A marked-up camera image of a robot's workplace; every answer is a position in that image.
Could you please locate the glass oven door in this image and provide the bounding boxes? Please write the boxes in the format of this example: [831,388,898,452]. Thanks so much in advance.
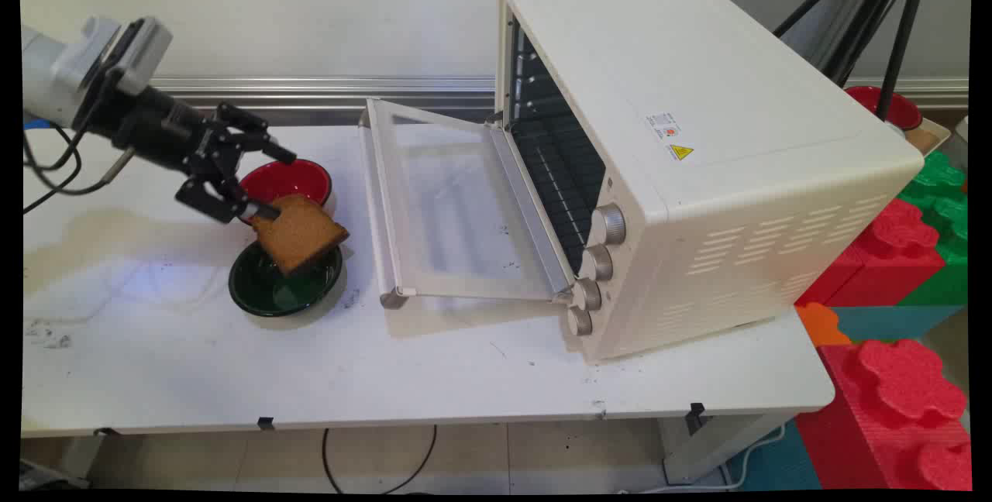
[360,98,578,310]

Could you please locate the dark green bowl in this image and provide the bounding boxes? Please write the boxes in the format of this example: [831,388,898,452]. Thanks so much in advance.
[228,242,343,318]

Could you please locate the teal foam block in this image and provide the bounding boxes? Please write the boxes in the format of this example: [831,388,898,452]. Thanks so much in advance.
[831,305,966,343]

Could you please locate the large red foam block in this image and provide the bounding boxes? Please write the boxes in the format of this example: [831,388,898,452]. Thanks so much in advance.
[795,339,973,492]

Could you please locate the white toaster oven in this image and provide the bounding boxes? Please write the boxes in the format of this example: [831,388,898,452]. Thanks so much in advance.
[494,0,925,363]

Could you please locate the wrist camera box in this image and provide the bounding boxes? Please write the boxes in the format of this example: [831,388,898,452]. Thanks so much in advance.
[81,16,174,97]

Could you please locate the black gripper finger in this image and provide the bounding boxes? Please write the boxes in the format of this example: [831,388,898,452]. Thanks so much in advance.
[216,102,298,165]
[175,152,281,225]

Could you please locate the green foam block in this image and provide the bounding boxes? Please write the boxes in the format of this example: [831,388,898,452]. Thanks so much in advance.
[897,150,968,307]

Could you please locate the orange foam block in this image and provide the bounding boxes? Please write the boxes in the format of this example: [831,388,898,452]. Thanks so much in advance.
[796,302,853,348]

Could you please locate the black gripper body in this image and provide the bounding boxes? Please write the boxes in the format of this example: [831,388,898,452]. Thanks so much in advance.
[94,85,226,174]

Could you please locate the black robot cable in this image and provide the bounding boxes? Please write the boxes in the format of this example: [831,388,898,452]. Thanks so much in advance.
[22,68,136,215]

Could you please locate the red bowl with white rim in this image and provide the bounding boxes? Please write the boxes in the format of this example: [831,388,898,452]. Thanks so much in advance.
[844,85,923,132]

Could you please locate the brown toast slice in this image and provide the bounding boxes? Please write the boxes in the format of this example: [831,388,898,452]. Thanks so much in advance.
[250,194,350,277]

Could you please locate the black tripod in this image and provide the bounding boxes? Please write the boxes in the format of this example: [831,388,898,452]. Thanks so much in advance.
[773,0,934,120]

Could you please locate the white floor cable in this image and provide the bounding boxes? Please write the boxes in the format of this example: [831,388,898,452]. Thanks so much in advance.
[616,421,788,495]

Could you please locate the black floor cable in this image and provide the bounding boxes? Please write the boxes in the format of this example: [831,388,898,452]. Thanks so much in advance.
[322,425,438,495]

